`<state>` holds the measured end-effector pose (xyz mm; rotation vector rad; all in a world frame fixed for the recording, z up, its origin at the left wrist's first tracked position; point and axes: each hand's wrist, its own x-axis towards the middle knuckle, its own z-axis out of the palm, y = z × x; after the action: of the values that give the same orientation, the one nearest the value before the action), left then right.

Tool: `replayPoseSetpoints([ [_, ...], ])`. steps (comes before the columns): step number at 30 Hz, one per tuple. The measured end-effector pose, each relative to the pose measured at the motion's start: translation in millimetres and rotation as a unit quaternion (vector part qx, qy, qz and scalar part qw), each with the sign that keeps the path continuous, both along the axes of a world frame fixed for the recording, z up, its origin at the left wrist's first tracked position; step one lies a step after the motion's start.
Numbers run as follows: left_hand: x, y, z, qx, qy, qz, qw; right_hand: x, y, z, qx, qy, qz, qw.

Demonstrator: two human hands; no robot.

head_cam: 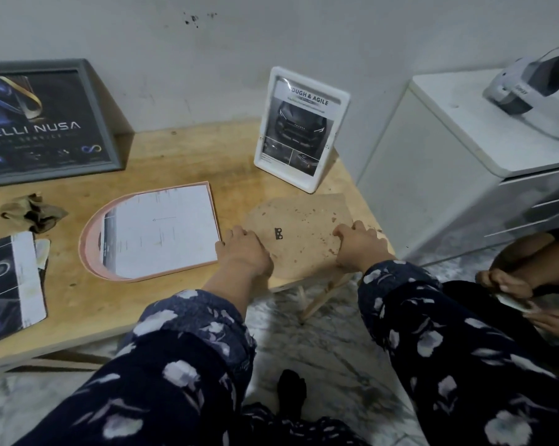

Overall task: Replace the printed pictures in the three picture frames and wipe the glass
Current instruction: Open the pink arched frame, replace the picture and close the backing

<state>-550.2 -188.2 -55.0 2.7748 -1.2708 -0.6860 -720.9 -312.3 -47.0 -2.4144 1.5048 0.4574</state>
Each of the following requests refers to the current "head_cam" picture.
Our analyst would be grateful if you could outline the person's right hand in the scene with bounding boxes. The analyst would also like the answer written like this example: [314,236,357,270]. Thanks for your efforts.
[332,220,397,274]

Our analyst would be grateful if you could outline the person's left hand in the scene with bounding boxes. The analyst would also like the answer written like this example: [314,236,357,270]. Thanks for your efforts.
[214,225,275,279]

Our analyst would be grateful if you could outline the arched brown backing board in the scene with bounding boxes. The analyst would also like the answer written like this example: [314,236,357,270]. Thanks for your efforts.
[240,193,356,282]

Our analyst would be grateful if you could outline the white picture frame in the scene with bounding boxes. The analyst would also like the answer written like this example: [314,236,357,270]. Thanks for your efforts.
[253,66,351,195]

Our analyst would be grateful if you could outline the pink arched picture frame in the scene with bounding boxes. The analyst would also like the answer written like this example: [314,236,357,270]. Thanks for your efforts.
[78,180,222,283]

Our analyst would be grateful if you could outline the grey picture frame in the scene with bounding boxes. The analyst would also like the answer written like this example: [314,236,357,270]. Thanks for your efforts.
[0,58,123,189]

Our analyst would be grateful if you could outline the brown wiping cloth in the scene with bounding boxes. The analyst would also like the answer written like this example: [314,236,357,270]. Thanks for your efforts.
[0,193,70,234]

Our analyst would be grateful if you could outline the arched car dashboard print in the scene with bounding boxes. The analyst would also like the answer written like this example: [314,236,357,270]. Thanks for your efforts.
[0,230,48,348]

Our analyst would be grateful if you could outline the person's right forearm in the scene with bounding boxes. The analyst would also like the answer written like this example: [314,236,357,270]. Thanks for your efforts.
[356,255,559,446]

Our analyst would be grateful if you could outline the person's left forearm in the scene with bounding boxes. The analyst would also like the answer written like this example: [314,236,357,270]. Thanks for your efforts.
[12,269,273,446]

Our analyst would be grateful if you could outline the person's right foot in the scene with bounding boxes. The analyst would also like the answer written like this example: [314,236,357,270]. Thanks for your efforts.
[277,369,307,421]

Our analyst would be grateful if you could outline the person's dark floral dress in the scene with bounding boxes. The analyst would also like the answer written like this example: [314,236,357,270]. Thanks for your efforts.
[240,403,369,446]

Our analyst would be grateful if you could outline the white cabinet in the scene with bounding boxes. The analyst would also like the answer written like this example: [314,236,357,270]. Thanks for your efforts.
[357,67,559,266]

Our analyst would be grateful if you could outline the black car brochure print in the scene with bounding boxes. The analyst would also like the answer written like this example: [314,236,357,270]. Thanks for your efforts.
[262,77,341,178]

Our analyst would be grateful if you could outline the white grey handheld device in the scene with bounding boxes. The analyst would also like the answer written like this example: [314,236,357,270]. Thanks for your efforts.
[482,43,559,118]

